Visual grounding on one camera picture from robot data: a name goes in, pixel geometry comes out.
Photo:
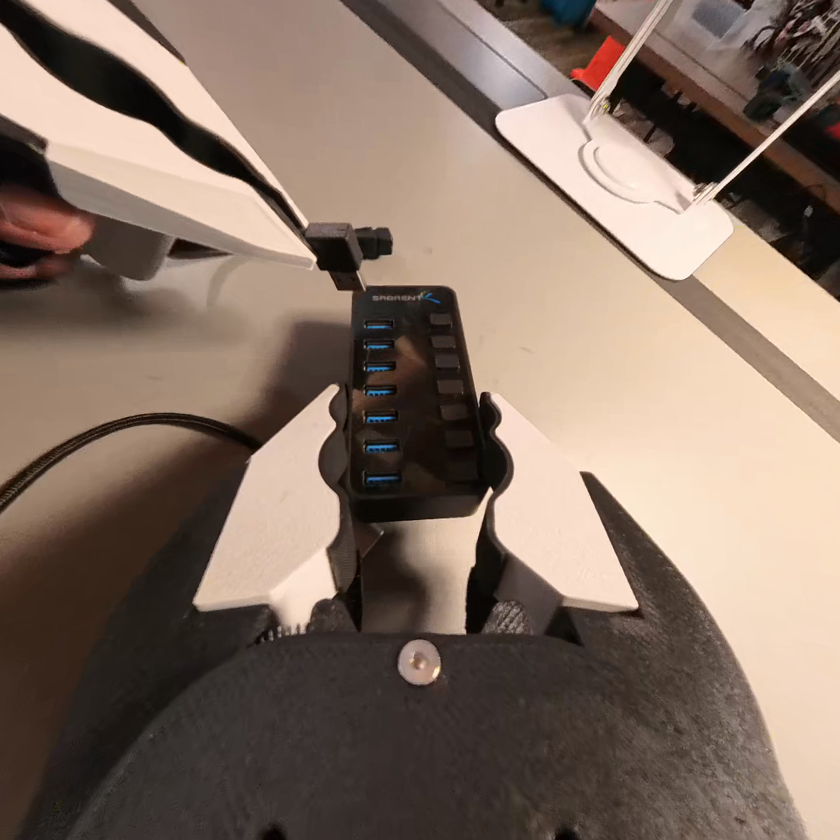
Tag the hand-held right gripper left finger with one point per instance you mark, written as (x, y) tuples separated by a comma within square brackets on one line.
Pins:
[(282, 525)]

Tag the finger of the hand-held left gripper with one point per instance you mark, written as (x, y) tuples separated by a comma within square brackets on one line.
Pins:
[(164, 197), (164, 79)]

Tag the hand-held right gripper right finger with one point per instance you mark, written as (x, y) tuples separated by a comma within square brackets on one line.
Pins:
[(558, 538)]

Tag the glossy black switched usb hub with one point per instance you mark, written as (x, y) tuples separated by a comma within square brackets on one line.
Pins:
[(413, 394)]

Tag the person's left hand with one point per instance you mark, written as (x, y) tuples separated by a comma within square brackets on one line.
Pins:
[(39, 229)]

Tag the white stand base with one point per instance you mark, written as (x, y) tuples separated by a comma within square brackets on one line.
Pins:
[(558, 144)]

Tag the wooden workbench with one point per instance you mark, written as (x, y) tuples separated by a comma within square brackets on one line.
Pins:
[(715, 98)]

